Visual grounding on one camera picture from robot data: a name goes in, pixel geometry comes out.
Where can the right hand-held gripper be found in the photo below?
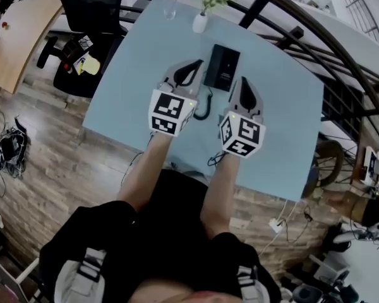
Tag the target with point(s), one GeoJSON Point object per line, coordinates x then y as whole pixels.
{"type": "Point", "coordinates": [241, 134]}

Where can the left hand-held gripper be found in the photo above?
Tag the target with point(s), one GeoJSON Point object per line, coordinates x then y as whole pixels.
{"type": "Point", "coordinates": [169, 112]}

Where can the black telephone handset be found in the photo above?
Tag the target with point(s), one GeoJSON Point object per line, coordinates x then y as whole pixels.
{"type": "Point", "coordinates": [213, 65]}

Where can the person's left forearm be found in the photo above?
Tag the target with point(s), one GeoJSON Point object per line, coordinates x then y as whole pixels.
{"type": "Point", "coordinates": [148, 172]}

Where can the person's right forearm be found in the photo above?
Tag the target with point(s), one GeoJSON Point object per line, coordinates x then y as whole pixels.
{"type": "Point", "coordinates": [219, 197]}

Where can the black rectangular box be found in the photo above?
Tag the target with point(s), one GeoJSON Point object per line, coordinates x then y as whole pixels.
{"type": "Point", "coordinates": [230, 66]}

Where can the white vase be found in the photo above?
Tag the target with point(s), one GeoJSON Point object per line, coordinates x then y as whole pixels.
{"type": "Point", "coordinates": [199, 23]}

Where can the clear drinking glass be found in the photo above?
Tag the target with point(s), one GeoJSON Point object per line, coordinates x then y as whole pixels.
{"type": "Point", "coordinates": [170, 11]}

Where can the small black block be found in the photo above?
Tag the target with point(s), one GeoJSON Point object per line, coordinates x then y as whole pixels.
{"type": "Point", "coordinates": [297, 32]}

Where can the yellow item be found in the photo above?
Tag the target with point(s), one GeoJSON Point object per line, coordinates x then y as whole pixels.
{"type": "Point", "coordinates": [91, 65]}

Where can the round brown stool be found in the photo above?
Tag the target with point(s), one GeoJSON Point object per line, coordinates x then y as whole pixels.
{"type": "Point", "coordinates": [327, 166]}

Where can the black office chair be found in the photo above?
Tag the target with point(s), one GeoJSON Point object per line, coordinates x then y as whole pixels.
{"type": "Point", "coordinates": [88, 8]}

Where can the white power strip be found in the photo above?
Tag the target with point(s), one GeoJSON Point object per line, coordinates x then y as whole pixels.
{"type": "Point", "coordinates": [275, 226]}

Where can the person's black shirt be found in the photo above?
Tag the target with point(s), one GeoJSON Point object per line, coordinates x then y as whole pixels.
{"type": "Point", "coordinates": [164, 232]}

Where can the wooden desk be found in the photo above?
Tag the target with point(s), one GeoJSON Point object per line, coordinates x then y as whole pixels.
{"type": "Point", "coordinates": [19, 43]}

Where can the small red object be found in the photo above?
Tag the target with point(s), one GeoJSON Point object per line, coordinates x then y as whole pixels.
{"type": "Point", "coordinates": [5, 26]}

